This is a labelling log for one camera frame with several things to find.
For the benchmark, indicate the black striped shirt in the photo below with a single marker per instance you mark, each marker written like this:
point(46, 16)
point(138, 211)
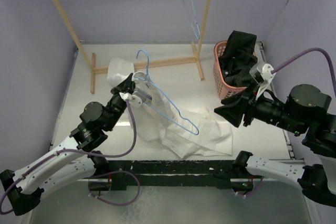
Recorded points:
point(238, 58)

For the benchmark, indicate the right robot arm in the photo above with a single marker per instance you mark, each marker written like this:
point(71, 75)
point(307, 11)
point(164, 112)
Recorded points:
point(304, 112)

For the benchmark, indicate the pink laundry basket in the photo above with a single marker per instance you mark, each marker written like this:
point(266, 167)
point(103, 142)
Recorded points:
point(224, 90)

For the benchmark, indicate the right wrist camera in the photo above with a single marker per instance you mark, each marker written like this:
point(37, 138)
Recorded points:
point(263, 74)

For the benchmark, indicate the wooden clothes rack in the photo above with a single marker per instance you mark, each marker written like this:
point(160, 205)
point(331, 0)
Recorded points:
point(91, 62)

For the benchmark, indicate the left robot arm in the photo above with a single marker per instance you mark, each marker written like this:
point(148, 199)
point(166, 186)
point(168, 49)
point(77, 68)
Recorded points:
point(25, 187)

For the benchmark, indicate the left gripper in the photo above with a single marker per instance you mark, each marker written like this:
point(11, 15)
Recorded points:
point(127, 84)

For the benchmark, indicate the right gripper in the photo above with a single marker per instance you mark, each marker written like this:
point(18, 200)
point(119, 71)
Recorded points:
point(230, 107)

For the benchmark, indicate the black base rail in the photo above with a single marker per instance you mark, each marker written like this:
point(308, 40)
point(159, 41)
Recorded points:
point(220, 174)

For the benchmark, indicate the white shirt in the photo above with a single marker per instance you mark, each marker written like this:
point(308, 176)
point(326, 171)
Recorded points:
point(157, 118)

